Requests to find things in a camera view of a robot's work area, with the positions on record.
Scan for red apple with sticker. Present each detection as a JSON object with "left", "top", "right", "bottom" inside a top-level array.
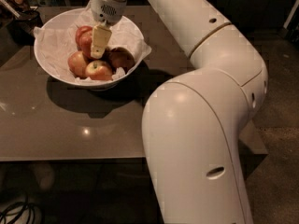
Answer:
[{"left": 78, "top": 31, "right": 105, "bottom": 59}]

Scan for red apple at back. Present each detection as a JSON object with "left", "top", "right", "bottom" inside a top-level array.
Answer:
[{"left": 75, "top": 25, "right": 93, "bottom": 46}]

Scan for black cables on floor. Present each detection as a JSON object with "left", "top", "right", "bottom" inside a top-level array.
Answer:
[{"left": 0, "top": 199, "right": 45, "bottom": 224}]

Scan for yellow-red apple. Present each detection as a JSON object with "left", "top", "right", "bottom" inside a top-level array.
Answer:
[
  {"left": 67, "top": 50, "right": 90, "bottom": 78},
  {"left": 85, "top": 60, "right": 113, "bottom": 81}
]

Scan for left yellow-red apple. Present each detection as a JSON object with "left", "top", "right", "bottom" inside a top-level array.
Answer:
[{"left": 67, "top": 50, "right": 90, "bottom": 78}]

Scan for front yellow-red apple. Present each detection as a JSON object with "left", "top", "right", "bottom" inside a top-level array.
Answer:
[{"left": 85, "top": 60, "right": 113, "bottom": 81}]

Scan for right red apple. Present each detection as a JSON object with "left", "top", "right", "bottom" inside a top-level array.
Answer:
[{"left": 108, "top": 47, "right": 135, "bottom": 72}]

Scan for white ceramic bowl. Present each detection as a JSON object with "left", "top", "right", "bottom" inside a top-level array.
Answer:
[{"left": 33, "top": 7, "right": 147, "bottom": 91}]

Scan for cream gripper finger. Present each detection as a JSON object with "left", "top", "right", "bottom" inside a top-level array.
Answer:
[{"left": 91, "top": 24, "right": 112, "bottom": 59}]

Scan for white crumpled paper liner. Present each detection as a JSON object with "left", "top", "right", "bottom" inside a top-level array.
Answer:
[{"left": 33, "top": 0, "right": 153, "bottom": 86}]

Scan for black basket with items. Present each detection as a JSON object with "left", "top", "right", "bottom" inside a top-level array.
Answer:
[{"left": 0, "top": 0, "right": 43, "bottom": 45}]

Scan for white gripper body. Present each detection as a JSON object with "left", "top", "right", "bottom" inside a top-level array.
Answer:
[{"left": 90, "top": 0, "right": 127, "bottom": 25}]

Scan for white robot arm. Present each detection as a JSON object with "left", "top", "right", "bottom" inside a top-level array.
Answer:
[{"left": 90, "top": 0, "right": 268, "bottom": 224}]

